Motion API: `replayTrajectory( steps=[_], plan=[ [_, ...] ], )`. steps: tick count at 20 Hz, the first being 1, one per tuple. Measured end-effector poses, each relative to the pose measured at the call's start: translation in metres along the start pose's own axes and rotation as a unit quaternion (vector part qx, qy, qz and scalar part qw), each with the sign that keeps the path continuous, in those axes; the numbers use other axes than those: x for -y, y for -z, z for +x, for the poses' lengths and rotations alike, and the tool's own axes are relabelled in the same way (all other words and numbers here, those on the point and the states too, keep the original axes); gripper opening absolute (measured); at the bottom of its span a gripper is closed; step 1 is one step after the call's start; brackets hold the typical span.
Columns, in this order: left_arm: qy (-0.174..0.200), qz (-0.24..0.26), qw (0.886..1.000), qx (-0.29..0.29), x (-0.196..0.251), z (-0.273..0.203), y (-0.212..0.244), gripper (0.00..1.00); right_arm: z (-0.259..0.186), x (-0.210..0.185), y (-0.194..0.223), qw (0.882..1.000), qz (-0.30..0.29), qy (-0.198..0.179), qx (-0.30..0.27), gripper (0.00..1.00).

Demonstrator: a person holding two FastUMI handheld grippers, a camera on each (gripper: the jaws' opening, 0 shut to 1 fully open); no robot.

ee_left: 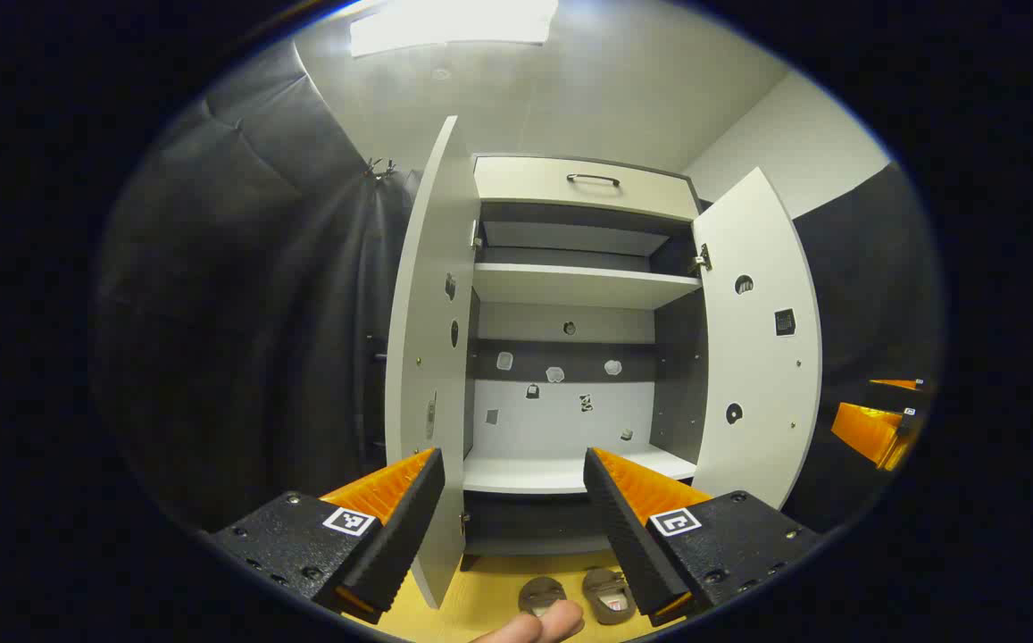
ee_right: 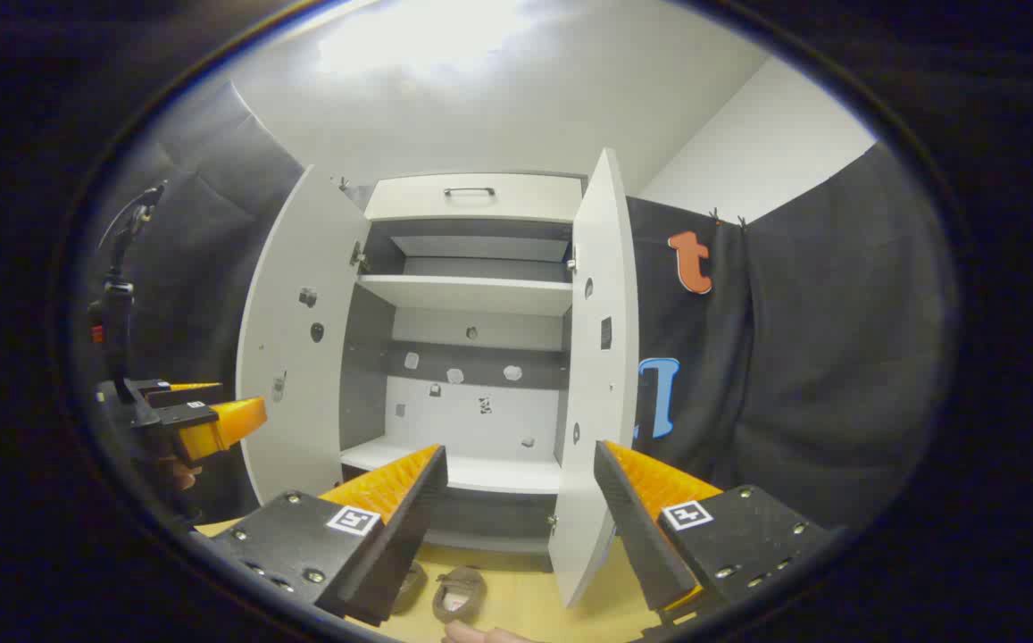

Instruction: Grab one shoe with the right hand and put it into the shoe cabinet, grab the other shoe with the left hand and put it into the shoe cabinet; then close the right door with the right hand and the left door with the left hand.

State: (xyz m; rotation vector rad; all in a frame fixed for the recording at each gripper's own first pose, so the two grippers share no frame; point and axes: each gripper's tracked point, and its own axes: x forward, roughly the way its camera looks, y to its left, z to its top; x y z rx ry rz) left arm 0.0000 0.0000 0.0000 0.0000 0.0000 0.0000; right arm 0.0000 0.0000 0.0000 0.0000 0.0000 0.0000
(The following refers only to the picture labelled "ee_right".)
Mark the white cabinet drawer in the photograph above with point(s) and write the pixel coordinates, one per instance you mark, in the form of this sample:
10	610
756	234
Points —
480	207

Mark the brown fuzzy slipper shoe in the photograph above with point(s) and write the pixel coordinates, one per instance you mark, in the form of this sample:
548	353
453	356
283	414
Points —
411	585
461	585

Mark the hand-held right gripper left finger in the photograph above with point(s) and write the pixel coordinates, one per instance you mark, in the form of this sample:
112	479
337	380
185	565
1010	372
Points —
409	527

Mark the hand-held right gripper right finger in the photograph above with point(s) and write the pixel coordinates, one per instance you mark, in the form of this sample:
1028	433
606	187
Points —
637	536

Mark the white cabinet door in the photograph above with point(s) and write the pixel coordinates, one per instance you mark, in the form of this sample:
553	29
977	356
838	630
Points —
302	393
601	375

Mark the white shoe cabinet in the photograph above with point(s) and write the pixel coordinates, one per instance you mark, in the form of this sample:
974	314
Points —
471	411

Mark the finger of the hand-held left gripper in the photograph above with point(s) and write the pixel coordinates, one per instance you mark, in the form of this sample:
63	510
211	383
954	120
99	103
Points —
186	388
221	427

